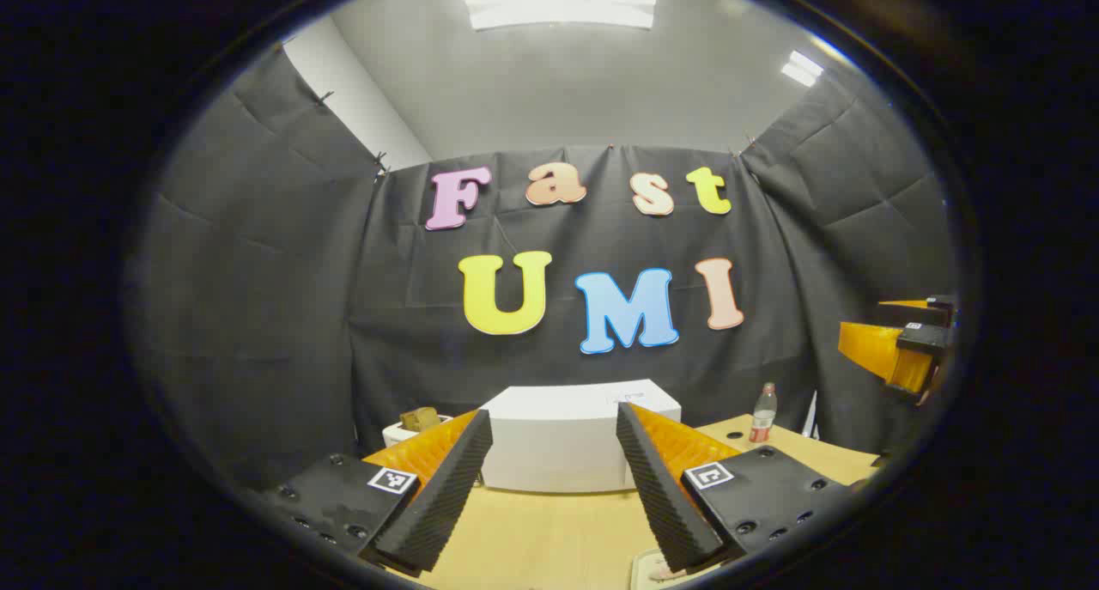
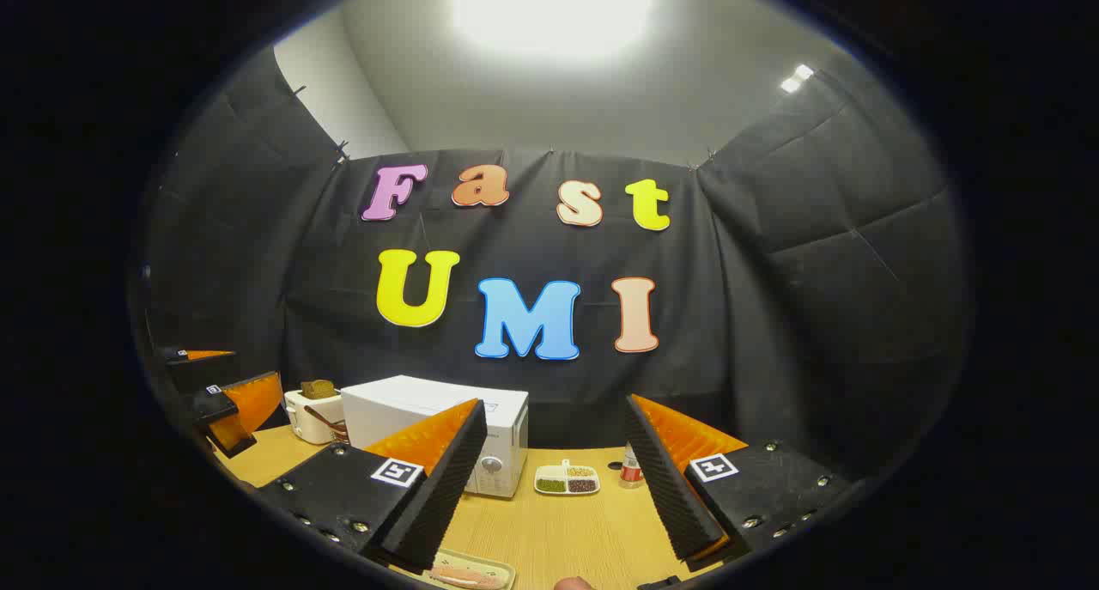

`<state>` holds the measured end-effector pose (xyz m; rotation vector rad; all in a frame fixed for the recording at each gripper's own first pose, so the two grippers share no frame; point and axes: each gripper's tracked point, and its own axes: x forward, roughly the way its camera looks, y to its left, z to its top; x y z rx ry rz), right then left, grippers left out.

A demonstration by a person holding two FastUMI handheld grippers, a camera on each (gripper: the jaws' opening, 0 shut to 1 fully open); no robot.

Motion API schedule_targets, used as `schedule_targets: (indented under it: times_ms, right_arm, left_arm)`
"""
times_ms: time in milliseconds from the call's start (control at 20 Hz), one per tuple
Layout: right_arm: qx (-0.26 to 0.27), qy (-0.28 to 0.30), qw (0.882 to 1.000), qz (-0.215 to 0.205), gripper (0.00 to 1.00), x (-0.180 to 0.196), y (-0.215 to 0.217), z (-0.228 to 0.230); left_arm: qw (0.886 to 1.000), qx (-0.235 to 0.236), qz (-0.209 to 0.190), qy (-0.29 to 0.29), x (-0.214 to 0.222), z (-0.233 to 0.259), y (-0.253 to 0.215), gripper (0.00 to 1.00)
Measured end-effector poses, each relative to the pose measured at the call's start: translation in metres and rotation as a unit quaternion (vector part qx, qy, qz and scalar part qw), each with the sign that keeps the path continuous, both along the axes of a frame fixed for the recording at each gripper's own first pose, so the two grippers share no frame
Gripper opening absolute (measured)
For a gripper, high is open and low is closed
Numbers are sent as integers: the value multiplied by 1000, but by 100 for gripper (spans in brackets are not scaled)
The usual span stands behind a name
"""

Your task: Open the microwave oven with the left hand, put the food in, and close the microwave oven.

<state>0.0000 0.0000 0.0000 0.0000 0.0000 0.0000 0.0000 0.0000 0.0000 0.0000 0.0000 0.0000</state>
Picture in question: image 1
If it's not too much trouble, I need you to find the white toaster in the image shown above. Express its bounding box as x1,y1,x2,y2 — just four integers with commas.
382,414,456,449

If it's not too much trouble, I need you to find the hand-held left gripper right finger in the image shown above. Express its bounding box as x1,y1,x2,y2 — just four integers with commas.
616,401,859,574

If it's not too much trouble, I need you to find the clear plastic bottle red label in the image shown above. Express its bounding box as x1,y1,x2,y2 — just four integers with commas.
749,382,779,444

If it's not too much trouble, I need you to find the small ceiling light panel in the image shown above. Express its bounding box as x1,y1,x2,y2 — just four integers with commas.
780,51,825,88

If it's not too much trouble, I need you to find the large ceiling light panel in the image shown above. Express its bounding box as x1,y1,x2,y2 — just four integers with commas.
464,0,658,31

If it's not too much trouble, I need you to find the black backdrop cloth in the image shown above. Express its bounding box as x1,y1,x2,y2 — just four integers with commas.
129,45,958,488

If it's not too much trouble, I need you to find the white microwave oven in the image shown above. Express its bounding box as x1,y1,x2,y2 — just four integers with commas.
478,379,683,494

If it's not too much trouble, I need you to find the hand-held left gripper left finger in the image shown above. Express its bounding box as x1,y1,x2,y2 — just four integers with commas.
258,408,495,578

